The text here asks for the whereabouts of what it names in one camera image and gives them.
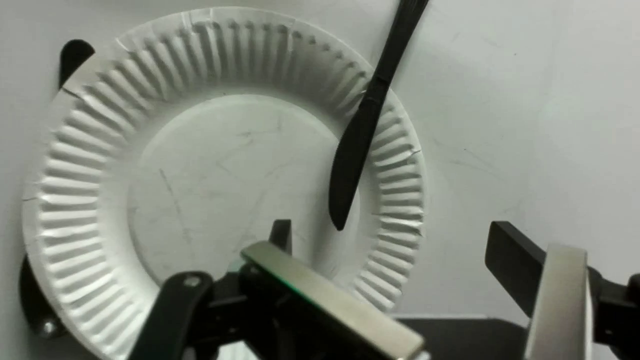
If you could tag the white paper plate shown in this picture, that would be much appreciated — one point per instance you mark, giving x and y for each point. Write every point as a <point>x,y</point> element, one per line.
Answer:
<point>201,186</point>

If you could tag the black plastic knife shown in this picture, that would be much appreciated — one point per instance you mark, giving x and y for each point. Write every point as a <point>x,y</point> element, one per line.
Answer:
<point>360,140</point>

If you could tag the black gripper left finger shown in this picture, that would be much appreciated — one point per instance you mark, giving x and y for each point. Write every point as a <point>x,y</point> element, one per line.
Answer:
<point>320,301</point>

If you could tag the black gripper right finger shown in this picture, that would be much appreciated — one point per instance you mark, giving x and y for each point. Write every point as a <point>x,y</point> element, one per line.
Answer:
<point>561,301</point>

